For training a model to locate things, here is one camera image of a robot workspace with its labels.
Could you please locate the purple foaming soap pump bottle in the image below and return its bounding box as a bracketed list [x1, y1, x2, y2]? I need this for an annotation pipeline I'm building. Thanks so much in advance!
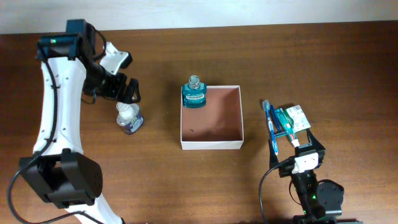
[116, 102, 144, 135]

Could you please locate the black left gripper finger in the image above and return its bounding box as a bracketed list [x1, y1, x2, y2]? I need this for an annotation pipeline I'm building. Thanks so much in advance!
[130, 78, 141, 103]
[116, 90, 131, 103]

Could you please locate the pink cardboard box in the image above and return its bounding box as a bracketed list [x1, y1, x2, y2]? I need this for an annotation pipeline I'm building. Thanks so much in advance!
[180, 85, 244, 151]

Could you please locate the teal Listerine mouthwash bottle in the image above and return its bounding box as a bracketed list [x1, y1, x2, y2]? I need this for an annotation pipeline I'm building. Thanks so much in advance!
[182, 75, 207, 108]

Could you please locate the blue disposable razor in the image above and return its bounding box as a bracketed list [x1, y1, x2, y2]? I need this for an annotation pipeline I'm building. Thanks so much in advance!
[270, 105, 287, 138]

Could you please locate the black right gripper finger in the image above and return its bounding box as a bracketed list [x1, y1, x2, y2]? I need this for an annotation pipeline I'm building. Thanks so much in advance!
[307, 129, 323, 151]
[268, 139, 279, 168]

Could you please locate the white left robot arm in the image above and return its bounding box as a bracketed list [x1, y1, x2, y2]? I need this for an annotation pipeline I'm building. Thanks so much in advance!
[17, 19, 141, 223]

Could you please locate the green white soap packet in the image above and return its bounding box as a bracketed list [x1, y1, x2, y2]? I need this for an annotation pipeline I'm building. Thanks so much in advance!
[284, 105, 311, 133]

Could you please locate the blue white toothbrush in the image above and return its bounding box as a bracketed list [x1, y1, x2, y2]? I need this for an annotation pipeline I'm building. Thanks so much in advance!
[262, 100, 279, 155]

